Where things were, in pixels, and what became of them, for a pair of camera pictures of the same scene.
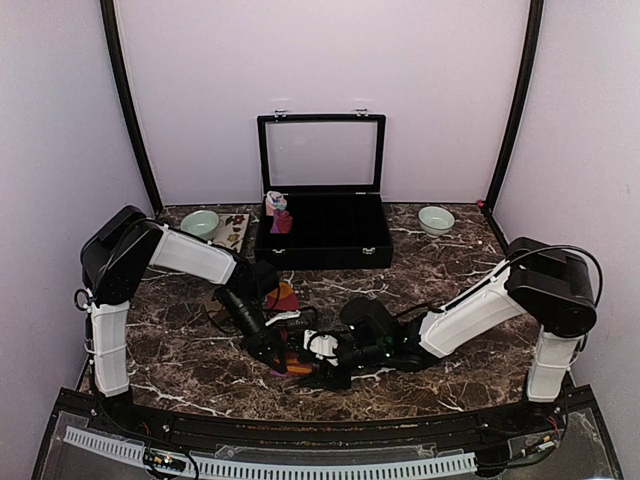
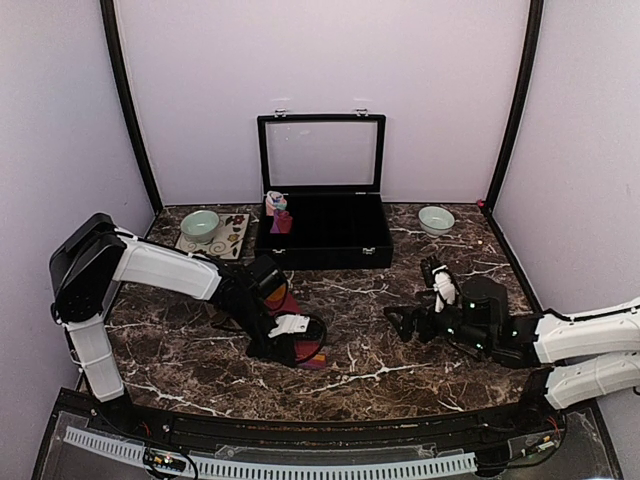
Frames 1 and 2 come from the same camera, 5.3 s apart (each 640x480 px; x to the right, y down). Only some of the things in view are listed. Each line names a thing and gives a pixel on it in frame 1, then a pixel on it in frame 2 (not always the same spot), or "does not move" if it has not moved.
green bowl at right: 435,220 does not move
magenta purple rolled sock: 282,222 does not move
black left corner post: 113,44 does not move
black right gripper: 326,375 -> 424,311
